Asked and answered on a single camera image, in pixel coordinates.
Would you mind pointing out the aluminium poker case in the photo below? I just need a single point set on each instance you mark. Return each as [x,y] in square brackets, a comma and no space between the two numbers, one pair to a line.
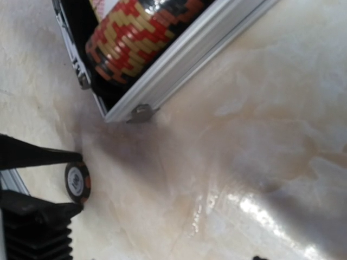
[220,23]

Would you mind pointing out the red playing card deck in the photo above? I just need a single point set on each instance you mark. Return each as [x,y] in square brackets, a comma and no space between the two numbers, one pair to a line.
[100,10]

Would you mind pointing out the black poker chip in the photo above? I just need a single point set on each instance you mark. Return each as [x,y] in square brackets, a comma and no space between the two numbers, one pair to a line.
[78,182]

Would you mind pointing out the front aluminium rail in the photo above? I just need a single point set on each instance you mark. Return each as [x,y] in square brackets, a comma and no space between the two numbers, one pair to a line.
[11,180]

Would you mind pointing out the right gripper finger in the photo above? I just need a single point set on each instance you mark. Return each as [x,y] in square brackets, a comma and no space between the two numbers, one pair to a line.
[20,154]
[21,210]

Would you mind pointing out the right chip row in case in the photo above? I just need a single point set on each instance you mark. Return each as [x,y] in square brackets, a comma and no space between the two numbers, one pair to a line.
[134,33]

